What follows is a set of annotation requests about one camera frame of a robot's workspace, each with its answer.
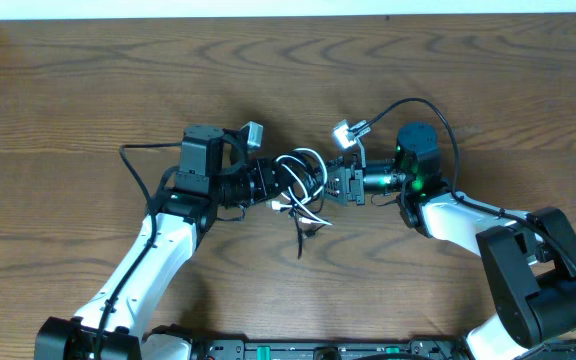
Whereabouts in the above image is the white usb cable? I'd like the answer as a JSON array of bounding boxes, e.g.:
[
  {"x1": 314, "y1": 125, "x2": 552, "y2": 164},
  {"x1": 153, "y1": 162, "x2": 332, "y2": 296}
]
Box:
[{"x1": 265, "y1": 147, "x2": 334, "y2": 227}]

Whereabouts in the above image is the black usb cable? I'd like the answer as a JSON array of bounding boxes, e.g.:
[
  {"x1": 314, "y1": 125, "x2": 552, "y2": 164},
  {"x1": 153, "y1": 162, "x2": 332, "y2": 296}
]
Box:
[{"x1": 280, "y1": 147, "x2": 330, "y2": 260}]

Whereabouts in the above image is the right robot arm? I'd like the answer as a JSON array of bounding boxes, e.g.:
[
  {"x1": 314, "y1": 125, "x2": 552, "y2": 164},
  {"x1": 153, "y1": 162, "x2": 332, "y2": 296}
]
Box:
[{"x1": 324, "y1": 123, "x2": 576, "y2": 359}]

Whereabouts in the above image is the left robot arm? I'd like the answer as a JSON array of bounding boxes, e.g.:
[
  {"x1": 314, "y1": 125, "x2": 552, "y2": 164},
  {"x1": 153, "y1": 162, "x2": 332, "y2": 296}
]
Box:
[{"x1": 34, "y1": 122, "x2": 286, "y2": 359}]

